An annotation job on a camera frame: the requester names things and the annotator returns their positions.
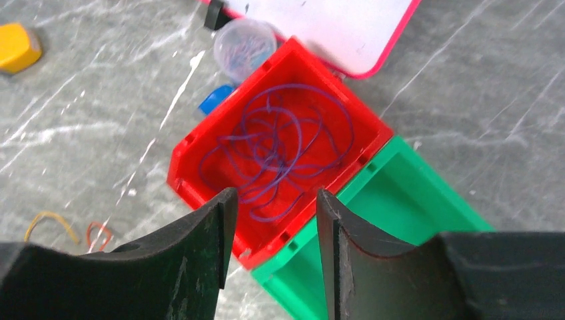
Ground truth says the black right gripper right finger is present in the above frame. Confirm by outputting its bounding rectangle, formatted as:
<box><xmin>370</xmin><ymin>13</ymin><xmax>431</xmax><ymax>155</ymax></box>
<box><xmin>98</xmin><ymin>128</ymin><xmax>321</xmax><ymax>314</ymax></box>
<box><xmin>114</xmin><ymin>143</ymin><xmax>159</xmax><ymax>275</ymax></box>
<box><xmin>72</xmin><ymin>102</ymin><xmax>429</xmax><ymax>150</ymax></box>
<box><xmin>316</xmin><ymin>189</ymin><xmax>564</xmax><ymax>319</ymax></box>

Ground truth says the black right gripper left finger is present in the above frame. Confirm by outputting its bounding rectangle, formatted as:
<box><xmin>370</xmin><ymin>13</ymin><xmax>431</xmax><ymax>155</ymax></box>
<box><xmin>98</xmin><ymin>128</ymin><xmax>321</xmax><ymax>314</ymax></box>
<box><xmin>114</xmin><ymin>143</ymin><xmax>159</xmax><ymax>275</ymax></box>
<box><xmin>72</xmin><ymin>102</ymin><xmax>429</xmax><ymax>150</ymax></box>
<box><xmin>1</xmin><ymin>187</ymin><xmax>238</xmax><ymax>319</ymax></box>

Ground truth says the orange cable bundle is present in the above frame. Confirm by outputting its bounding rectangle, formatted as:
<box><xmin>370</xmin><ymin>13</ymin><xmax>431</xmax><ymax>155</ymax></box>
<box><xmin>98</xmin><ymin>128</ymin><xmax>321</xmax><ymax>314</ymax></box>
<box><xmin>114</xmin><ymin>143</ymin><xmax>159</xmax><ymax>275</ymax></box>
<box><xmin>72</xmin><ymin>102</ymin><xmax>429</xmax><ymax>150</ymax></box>
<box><xmin>24</xmin><ymin>211</ymin><xmax>113</xmax><ymax>253</ymax></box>

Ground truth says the dark purple cable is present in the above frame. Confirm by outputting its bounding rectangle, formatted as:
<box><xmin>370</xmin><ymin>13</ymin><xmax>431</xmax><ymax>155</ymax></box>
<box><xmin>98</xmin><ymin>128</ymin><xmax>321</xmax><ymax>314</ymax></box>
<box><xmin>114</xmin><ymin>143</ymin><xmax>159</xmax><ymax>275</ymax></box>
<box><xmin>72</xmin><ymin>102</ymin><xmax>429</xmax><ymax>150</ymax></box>
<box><xmin>199</xmin><ymin>83</ymin><xmax>355</xmax><ymax>223</ymax></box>

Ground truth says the green plastic bin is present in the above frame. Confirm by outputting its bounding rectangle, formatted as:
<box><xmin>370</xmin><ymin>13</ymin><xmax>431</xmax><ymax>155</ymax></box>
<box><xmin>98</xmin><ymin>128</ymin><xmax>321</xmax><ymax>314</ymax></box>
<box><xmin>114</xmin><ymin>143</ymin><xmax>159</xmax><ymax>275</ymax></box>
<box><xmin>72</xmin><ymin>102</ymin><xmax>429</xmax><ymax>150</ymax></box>
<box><xmin>251</xmin><ymin>136</ymin><xmax>493</xmax><ymax>319</ymax></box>

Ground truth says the blue grey block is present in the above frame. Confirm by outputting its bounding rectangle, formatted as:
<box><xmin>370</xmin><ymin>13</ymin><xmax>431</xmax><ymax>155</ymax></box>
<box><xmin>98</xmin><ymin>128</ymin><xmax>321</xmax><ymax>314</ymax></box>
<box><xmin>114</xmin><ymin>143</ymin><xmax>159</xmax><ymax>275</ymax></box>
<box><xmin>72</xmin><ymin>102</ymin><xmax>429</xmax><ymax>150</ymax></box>
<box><xmin>197</xmin><ymin>85</ymin><xmax>235</xmax><ymax>116</ymax></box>

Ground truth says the red plastic bin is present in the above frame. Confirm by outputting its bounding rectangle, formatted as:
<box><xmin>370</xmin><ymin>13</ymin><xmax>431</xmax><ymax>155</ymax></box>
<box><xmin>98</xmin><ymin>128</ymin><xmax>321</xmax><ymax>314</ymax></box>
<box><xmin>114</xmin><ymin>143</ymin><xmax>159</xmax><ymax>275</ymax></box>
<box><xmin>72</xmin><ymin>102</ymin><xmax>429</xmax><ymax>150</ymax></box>
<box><xmin>167</xmin><ymin>38</ymin><xmax>393</xmax><ymax>269</ymax></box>

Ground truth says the clear plastic cup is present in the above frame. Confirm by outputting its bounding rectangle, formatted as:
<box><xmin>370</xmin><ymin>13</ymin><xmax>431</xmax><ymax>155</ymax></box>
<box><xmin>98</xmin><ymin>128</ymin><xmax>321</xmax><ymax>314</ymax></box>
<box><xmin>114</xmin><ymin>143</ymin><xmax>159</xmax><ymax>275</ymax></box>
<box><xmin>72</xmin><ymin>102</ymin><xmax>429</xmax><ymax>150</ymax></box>
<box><xmin>213</xmin><ymin>19</ymin><xmax>279</xmax><ymax>85</ymax></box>

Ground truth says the pink framed whiteboard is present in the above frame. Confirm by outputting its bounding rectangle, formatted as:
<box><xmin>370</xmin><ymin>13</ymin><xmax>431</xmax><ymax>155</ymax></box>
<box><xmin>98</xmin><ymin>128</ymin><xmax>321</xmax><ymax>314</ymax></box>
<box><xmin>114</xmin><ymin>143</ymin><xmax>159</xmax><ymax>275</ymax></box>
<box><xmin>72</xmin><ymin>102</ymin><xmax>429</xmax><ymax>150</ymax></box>
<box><xmin>215</xmin><ymin>0</ymin><xmax>420</xmax><ymax>79</ymax></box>

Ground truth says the yellow grey block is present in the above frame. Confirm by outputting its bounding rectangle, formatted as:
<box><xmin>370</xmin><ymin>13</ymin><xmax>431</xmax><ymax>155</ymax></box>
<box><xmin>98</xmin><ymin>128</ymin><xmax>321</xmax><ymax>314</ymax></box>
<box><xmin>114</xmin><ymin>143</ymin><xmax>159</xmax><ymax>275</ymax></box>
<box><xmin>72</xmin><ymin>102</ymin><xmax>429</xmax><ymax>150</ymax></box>
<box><xmin>1</xmin><ymin>23</ymin><xmax>43</xmax><ymax>75</ymax></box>

